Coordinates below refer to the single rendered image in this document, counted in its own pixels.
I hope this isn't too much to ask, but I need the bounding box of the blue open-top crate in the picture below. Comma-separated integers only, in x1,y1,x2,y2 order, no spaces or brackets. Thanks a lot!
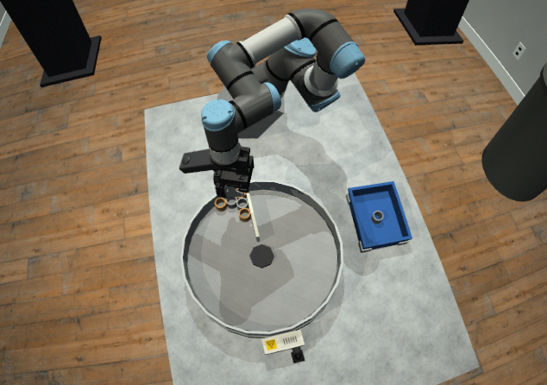
346,181,412,253

